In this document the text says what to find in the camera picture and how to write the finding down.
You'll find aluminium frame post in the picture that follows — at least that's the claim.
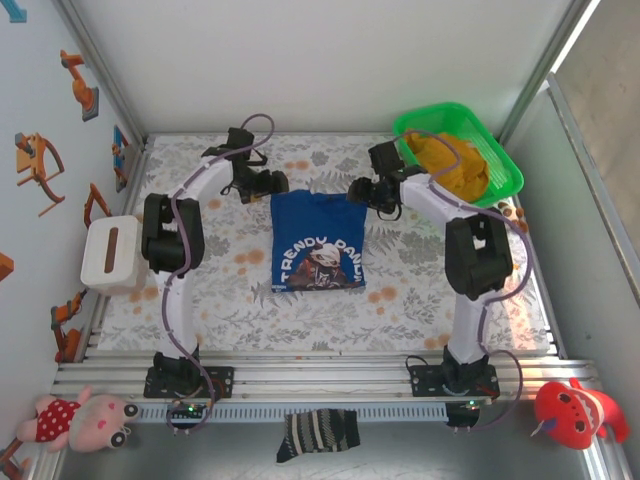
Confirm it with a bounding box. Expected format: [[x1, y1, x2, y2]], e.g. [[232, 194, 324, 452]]
[[52, 0, 150, 151], [497, 0, 601, 146]]

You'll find green plastic basket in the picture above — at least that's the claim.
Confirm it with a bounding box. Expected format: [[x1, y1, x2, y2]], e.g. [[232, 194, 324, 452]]
[[392, 102, 525, 210]]

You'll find blue and orange wall sticker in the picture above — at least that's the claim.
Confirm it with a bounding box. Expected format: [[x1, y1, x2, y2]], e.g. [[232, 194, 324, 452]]
[[112, 124, 132, 194]]

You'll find pink plush pig toy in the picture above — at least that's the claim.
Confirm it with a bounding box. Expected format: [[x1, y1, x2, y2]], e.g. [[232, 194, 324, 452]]
[[13, 384, 142, 454]]

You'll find white tissue box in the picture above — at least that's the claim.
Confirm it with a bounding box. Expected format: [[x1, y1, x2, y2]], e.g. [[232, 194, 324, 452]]
[[79, 214, 150, 296]]

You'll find orange curved wall sticker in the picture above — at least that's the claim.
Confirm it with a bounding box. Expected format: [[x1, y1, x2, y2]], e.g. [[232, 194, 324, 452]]
[[82, 182, 112, 244]]

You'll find yellow garment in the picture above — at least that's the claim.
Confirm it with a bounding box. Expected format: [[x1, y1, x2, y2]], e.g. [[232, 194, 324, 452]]
[[404, 132, 491, 204]]

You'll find black striped sock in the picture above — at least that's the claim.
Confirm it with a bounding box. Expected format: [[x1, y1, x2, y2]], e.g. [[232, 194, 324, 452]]
[[276, 408, 361, 465]]

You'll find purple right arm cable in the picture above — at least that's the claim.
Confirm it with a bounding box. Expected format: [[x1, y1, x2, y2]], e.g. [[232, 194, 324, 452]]
[[393, 129, 534, 432]]

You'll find floral print table mat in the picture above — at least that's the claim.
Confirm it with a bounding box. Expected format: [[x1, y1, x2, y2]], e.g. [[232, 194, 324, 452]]
[[97, 132, 551, 352]]

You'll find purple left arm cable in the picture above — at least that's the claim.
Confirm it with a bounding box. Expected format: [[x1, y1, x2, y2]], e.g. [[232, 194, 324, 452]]
[[162, 113, 276, 435]]

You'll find orange machine wall sticker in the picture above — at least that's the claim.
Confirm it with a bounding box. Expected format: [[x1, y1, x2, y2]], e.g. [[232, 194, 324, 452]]
[[13, 132, 66, 218]]

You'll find red plush monster toy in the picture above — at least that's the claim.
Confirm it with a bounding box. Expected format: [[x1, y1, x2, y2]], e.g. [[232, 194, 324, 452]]
[[529, 377, 631, 451]]

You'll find orange bar wall sticker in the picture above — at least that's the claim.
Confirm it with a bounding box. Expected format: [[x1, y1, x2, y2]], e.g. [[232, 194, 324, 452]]
[[0, 437, 31, 476]]

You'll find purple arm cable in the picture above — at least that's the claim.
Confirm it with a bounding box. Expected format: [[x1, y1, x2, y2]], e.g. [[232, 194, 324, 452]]
[[393, 129, 534, 432], [162, 113, 276, 435]]

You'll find small brown object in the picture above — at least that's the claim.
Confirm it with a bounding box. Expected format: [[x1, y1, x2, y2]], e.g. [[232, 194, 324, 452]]
[[497, 201, 530, 235]]

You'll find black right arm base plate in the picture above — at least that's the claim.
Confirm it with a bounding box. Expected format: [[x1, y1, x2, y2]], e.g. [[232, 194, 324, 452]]
[[408, 364, 501, 400]]

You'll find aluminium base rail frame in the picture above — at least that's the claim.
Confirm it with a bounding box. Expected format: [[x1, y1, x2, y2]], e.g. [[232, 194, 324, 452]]
[[49, 349, 601, 401]]

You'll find white slotted cable duct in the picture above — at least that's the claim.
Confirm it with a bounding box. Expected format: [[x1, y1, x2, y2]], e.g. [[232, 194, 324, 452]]
[[134, 402, 449, 424]]

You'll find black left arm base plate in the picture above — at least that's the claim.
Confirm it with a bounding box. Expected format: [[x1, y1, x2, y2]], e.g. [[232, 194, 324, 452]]
[[143, 364, 236, 400]]

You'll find blue t-shirt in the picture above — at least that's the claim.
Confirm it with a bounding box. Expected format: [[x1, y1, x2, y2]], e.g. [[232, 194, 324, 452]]
[[269, 188, 369, 294]]

